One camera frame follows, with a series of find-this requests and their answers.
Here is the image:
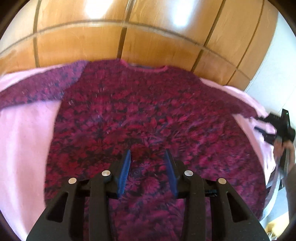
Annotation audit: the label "red floral knit sweater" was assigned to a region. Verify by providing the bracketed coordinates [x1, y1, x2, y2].
[1, 60, 266, 240]

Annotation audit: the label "person's right hand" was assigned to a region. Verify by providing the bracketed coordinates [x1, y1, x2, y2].
[273, 139, 295, 173]

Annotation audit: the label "wooden wardrobe panels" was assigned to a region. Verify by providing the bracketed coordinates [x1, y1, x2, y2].
[1, 1, 278, 90]

